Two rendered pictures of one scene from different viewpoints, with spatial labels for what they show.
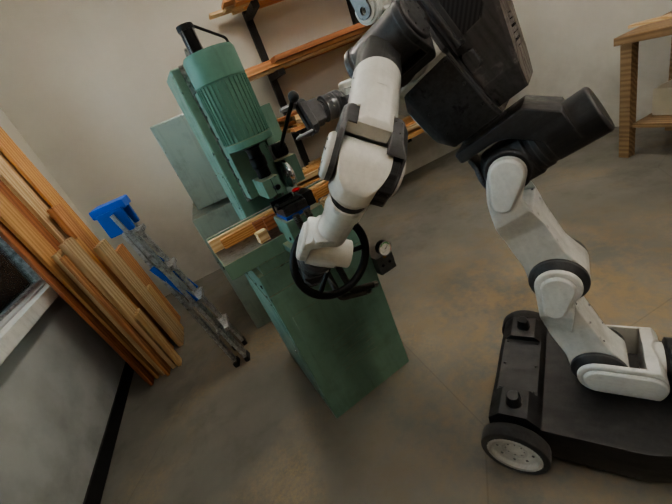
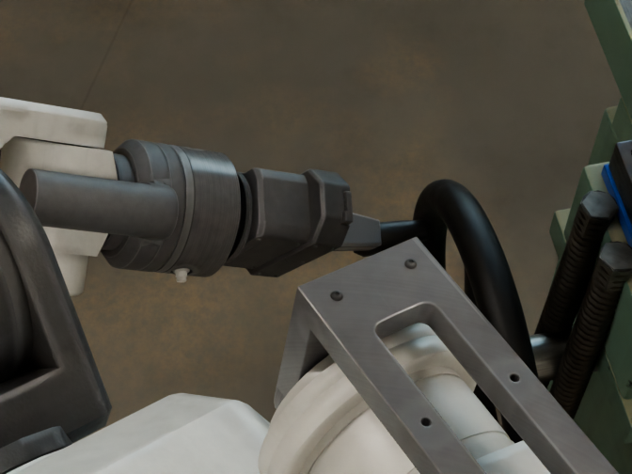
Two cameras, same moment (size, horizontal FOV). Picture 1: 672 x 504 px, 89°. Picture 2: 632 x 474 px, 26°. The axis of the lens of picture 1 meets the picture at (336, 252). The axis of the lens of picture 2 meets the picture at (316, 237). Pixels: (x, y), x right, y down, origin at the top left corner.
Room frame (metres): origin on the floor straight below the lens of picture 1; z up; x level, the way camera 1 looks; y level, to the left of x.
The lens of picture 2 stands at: (0.94, -0.43, 1.74)
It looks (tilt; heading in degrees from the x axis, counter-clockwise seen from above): 59 degrees down; 98
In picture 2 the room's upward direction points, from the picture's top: straight up
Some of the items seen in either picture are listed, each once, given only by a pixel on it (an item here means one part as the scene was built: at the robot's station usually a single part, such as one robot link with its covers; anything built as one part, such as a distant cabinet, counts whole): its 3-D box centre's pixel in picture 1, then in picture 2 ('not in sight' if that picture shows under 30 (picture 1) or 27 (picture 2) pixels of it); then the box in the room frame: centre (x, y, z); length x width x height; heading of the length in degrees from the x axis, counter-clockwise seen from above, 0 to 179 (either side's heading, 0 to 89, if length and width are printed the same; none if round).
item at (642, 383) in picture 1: (617, 358); not in sight; (0.67, -0.67, 0.28); 0.21 x 0.20 x 0.13; 50
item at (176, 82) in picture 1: (236, 154); not in sight; (1.59, 0.24, 1.16); 0.22 x 0.22 x 0.72; 20
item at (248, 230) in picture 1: (293, 206); not in sight; (1.34, 0.09, 0.92); 0.62 x 0.02 x 0.04; 110
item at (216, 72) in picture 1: (230, 101); not in sight; (1.32, 0.14, 1.35); 0.18 x 0.18 x 0.31
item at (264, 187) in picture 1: (269, 187); not in sight; (1.34, 0.14, 1.03); 0.14 x 0.07 x 0.09; 20
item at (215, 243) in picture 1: (280, 210); not in sight; (1.34, 0.14, 0.92); 0.60 x 0.02 x 0.05; 110
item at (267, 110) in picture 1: (266, 124); not in sight; (1.57, 0.07, 1.23); 0.09 x 0.08 x 0.15; 20
